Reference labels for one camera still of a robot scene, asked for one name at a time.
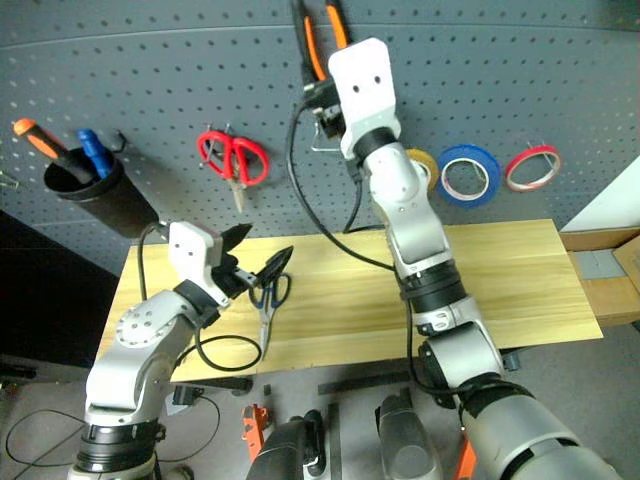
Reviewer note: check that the brown cardboard box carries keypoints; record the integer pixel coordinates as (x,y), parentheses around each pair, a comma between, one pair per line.
(612,295)

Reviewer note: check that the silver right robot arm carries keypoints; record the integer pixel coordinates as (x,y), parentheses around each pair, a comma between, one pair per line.
(417,225)

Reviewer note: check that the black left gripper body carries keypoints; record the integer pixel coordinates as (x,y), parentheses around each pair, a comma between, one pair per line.
(229,277)

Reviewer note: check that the black table frame bar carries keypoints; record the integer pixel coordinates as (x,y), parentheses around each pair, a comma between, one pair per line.
(230,386)
(360,385)

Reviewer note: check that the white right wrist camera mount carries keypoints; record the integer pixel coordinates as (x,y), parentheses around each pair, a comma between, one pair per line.
(365,95)

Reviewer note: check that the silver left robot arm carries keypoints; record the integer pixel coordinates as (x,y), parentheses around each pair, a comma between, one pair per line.
(145,350)

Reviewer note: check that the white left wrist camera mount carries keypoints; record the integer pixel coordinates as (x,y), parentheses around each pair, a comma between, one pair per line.
(190,250)

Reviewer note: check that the black power adapter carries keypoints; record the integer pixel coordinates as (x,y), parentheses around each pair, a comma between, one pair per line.
(186,396)

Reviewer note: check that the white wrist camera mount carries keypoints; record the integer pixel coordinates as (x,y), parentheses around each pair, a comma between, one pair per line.
(365,95)
(190,250)

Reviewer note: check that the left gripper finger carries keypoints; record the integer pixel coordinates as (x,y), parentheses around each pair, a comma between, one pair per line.
(236,237)
(275,265)

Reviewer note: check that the metal hook pair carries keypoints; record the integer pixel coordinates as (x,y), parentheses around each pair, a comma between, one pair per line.
(211,150)

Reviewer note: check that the dark cabinet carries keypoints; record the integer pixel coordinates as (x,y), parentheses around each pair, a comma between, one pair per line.
(45,290)

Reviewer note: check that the orange black screwdriver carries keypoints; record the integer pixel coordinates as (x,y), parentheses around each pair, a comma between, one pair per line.
(35,134)

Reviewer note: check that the dark rounded black shape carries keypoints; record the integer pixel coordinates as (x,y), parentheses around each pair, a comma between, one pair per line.
(285,450)

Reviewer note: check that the grey rounded shape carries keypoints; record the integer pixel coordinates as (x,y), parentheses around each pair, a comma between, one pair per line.
(407,440)

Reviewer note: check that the yellow tape roll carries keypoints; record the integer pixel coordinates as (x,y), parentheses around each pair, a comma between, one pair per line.
(425,157)

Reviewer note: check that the blue tape roll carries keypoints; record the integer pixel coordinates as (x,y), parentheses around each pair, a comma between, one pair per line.
(492,161)

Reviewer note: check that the white panel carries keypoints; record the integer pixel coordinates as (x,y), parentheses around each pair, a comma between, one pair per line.
(610,200)

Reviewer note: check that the grey metal pegboard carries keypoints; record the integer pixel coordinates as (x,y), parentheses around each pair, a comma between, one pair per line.
(150,75)

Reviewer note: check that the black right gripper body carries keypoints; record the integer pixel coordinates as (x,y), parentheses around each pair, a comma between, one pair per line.
(331,107)

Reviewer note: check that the red tape roll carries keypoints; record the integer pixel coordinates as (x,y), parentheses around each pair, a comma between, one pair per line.
(515,163)

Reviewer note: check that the thin metal tape hook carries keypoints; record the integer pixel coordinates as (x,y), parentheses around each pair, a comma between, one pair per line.
(547,156)

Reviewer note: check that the orange tool on floor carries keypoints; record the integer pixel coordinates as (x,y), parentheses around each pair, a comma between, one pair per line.
(254,430)

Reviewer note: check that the black cup holder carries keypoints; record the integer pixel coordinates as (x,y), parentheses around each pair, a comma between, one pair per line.
(115,200)

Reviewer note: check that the black pegboard hook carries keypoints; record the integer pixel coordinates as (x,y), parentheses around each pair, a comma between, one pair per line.
(120,142)

